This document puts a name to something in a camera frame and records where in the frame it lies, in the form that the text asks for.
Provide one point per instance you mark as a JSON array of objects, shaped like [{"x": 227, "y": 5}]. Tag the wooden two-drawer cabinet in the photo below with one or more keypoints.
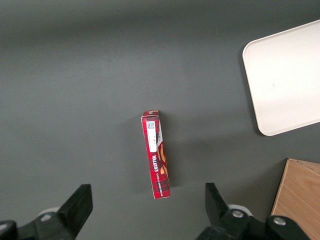
[{"x": 300, "y": 195}]

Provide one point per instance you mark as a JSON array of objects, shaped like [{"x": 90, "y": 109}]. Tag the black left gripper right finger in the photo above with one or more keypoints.
[{"x": 220, "y": 212}]

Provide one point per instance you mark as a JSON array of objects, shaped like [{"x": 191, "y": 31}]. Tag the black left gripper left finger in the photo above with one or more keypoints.
[{"x": 72, "y": 210}]

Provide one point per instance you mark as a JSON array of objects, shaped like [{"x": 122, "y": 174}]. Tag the cream rectangular tray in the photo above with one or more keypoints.
[{"x": 287, "y": 82}]

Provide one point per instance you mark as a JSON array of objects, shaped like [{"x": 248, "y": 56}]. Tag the red tartan cookie box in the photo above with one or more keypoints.
[{"x": 157, "y": 162}]

